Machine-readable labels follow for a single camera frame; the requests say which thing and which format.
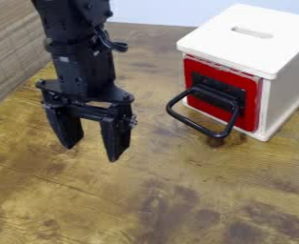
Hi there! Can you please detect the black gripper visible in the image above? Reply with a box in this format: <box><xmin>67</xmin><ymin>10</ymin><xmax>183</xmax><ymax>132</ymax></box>
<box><xmin>37</xmin><ymin>44</ymin><xmax>137</xmax><ymax>162</ymax></box>

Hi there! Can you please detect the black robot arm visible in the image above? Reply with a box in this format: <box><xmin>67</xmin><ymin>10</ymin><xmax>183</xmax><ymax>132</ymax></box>
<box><xmin>31</xmin><ymin>0</ymin><xmax>135</xmax><ymax>162</ymax></box>

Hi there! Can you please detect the red drawer front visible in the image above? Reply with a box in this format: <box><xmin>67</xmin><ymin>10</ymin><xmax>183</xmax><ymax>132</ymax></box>
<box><xmin>182</xmin><ymin>55</ymin><xmax>259</xmax><ymax>132</ymax></box>

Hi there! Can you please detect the white wooden box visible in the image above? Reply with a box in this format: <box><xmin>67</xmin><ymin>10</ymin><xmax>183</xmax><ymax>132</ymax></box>
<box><xmin>166</xmin><ymin>4</ymin><xmax>299</xmax><ymax>141</ymax></box>

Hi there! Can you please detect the black cable loop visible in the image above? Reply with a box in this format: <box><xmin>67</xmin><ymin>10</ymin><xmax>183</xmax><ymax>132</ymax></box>
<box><xmin>94</xmin><ymin>26</ymin><xmax>129</xmax><ymax>53</ymax></box>

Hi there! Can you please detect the black metal drawer handle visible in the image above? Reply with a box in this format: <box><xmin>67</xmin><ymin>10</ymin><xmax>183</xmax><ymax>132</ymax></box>
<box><xmin>165</xmin><ymin>71</ymin><xmax>246</xmax><ymax>139</ymax></box>

